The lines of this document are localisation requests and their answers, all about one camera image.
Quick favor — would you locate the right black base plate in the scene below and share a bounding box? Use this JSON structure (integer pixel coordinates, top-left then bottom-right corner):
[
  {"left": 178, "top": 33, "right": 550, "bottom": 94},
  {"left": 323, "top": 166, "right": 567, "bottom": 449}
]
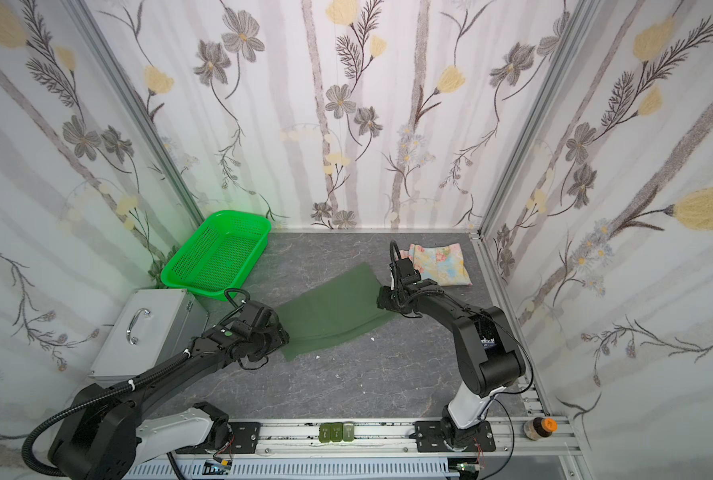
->
[{"left": 410, "top": 418, "right": 497, "bottom": 454}]

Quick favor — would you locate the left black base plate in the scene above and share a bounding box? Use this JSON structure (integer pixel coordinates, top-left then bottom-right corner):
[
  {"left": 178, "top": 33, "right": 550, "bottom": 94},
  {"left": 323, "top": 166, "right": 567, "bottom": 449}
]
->
[{"left": 176, "top": 421, "right": 260, "bottom": 456}]

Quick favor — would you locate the black corrugated cable conduit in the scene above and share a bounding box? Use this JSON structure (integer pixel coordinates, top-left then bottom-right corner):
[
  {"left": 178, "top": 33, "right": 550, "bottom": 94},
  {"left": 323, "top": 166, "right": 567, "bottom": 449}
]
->
[{"left": 19, "top": 353, "right": 192, "bottom": 478}]

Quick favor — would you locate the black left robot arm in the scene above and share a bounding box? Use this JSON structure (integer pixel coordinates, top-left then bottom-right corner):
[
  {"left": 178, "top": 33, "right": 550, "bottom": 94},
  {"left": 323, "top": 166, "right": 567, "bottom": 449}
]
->
[{"left": 48, "top": 301, "right": 290, "bottom": 479}]

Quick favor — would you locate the aluminium mounting rail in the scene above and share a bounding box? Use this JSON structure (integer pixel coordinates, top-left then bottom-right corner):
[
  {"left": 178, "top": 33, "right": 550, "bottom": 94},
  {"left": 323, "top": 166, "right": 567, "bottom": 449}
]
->
[{"left": 85, "top": 383, "right": 583, "bottom": 461}]

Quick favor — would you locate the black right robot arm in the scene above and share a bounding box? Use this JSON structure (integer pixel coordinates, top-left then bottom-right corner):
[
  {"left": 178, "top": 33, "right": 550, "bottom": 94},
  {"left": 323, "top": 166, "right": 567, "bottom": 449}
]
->
[{"left": 377, "top": 258, "right": 527, "bottom": 450}]

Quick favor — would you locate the white slotted cable duct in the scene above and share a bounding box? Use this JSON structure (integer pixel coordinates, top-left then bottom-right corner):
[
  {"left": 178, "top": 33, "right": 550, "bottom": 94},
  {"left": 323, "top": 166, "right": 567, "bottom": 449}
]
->
[{"left": 121, "top": 458, "right": 461, "bottom": 480}]

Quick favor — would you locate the dark green skirt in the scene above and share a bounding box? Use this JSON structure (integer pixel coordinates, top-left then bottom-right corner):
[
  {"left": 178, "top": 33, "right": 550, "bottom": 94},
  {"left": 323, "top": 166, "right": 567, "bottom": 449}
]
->
[{"left": 276, "top": 263, "right": 396, "bottom": 362}]

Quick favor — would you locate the green plastic basket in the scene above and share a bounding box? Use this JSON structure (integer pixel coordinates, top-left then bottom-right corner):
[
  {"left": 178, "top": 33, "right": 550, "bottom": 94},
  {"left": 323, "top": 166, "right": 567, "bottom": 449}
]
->
[{"left": 160, "top": 210, "right": 272, "bottom": 301}]

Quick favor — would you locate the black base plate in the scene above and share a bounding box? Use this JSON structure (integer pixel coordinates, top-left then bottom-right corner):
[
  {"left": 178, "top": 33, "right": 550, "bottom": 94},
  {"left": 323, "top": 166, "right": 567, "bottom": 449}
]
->
[
  {"left": 410, "top": 418, "right": 497, "bottom": 454},
  {"left": 176, "top": 421, "right": 260, "bottom": 456}
]

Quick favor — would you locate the floral pastel skirt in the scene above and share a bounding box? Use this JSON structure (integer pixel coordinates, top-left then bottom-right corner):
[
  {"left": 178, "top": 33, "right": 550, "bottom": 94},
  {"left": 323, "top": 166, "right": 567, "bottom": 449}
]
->
[{"left": 401, "top": 243, "right": 472, "bottom": 286}]

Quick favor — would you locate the silver metal case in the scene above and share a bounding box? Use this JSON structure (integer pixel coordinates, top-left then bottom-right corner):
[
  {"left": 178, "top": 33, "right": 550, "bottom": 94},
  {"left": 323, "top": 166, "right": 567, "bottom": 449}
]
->
[{"left": 88, "top": 289, "right": 210, "bottom": 387}]

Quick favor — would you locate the orange capped bottle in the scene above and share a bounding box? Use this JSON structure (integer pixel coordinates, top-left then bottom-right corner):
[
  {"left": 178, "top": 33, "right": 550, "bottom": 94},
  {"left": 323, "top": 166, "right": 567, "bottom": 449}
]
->
[{"left": 523, "top": 417, "right": 558, "bottom": 441}]

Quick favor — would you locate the green terminal block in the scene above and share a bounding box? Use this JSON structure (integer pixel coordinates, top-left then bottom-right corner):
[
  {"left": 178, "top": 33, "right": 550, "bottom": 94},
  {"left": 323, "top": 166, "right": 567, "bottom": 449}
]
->
[{"left": 318, "top": 422, "right": 356, "bottom": 443}]

